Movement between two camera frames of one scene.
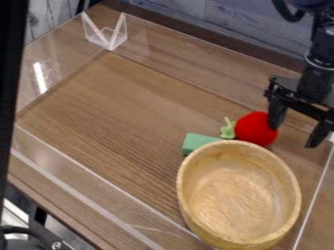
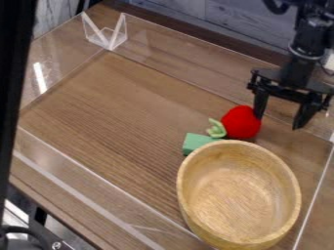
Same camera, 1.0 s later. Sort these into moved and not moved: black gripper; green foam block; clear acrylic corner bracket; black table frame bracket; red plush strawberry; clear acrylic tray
Moved: black gripper; red plush strawberry
Not moved: green foam block; clear acrylic corner bracket; black table frame bracket; clear acrylic tray
